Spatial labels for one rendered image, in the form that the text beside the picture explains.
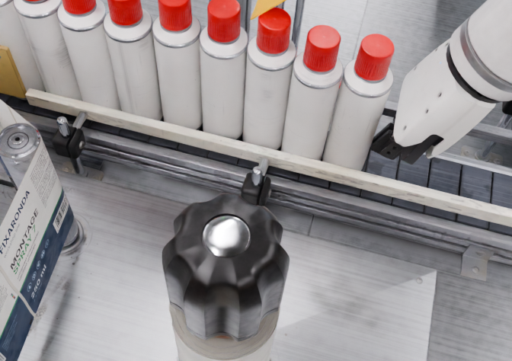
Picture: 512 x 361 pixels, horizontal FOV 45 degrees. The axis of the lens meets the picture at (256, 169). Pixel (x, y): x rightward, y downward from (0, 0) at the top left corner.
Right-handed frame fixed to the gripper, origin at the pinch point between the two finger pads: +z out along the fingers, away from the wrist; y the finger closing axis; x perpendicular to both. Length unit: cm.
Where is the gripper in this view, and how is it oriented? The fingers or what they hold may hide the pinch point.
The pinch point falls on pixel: (391, 142)
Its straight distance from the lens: 72.8
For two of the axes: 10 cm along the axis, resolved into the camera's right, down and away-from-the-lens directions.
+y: -2.6, 8.1, -5.3
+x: 8.9, 4.1, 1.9
